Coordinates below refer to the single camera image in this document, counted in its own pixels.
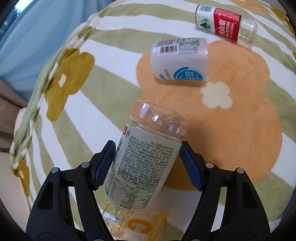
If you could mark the left brown curtain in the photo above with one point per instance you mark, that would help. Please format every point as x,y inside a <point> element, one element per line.
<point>11,104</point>

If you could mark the clear cup red label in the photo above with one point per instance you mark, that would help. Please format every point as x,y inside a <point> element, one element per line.
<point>226,23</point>

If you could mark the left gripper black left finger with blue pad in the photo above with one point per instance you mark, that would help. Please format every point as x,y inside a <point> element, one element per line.
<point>51,215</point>

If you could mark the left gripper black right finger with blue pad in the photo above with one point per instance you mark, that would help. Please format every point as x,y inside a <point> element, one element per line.
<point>244,217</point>

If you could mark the white cup blue logo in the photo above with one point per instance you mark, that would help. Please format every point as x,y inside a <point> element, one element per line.
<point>180,59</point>

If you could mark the clear cup orange label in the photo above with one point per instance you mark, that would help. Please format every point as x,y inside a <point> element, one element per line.
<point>133,225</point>

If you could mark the green striped flower blanket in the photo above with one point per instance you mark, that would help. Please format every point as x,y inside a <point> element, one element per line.
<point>242,116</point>

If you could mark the light blue window cloth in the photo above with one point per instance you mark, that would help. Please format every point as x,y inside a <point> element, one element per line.
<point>34,34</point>

